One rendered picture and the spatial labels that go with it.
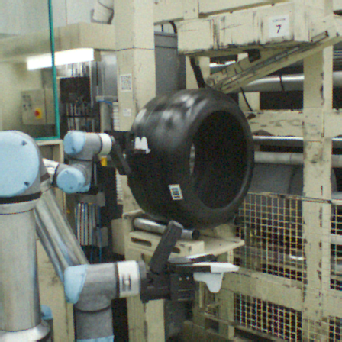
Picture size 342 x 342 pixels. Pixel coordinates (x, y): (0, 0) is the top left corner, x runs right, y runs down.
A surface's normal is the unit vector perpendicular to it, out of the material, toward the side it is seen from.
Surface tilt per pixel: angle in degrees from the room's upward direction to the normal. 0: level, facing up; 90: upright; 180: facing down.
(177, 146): 78
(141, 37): 90
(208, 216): 100
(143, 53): 90
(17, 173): 82
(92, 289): 90
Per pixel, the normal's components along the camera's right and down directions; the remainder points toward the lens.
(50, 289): 0.73, 0.07
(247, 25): -0.68, 0.12
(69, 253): 0.51, -0.03
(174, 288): 0.20, -0.01
